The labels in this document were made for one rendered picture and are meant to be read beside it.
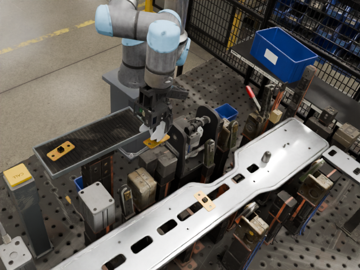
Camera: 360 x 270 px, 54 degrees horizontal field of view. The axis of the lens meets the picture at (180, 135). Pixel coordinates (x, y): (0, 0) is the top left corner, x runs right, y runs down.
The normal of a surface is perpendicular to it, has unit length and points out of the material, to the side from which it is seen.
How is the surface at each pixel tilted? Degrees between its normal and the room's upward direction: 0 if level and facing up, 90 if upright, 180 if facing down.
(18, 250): 0
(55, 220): 0
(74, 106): 0
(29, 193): 90
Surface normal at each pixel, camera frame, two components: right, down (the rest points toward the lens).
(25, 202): 0.64, 0.60
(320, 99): 0.12, -0.69
